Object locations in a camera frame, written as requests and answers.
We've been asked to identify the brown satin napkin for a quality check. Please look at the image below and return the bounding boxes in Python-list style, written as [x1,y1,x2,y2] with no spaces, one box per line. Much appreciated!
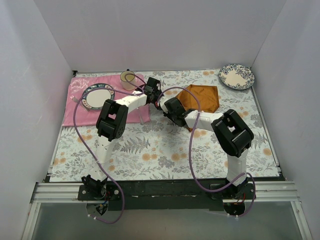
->
[174,84,220,132]

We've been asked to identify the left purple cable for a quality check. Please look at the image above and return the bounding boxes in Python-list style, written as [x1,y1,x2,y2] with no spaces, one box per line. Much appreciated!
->
[73,73,151,225]

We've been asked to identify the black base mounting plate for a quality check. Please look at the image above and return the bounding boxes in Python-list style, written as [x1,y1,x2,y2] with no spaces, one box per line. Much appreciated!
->
[77,178,254,211]

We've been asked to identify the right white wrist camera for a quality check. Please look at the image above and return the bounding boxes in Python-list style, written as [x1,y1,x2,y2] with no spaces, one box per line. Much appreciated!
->
[155,97,168,113]

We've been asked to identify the cream enamel mug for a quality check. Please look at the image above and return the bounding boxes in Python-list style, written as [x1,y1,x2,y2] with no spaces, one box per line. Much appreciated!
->
[120,70,137,91]

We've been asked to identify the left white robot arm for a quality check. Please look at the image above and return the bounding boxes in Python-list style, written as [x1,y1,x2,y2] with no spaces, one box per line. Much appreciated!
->
[81,77,162,200]

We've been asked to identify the metal spoon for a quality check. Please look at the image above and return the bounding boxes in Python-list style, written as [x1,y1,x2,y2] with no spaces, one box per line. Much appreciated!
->
[137,107,145,125]

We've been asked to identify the aluminium frame rail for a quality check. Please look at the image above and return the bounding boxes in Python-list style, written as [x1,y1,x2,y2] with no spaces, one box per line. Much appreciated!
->
[21,182,88,240]

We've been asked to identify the floral tablecloth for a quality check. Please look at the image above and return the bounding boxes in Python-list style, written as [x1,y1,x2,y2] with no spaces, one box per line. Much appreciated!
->
[49,69,280,182]

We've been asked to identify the blue floral plate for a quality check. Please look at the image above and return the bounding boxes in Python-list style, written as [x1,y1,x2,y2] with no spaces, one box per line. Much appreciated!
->
[218,63,255,90]

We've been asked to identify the pink floral placemat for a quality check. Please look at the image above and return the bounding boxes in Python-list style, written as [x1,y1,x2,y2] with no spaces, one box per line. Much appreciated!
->
[62,74,151,127]

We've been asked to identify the purple cable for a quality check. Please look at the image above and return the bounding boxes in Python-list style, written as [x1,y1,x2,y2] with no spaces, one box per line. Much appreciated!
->
[73,73,151,225]
[157,86,257,218]

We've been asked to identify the metal fork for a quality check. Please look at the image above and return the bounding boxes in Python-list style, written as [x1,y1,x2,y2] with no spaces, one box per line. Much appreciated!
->
[70,94,91,113]

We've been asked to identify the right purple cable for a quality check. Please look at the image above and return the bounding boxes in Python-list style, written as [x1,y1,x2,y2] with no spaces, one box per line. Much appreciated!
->
[157,86,257,218]

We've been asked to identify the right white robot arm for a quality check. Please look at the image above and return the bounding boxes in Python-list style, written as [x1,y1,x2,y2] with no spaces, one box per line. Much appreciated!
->
[157,97,254,200]

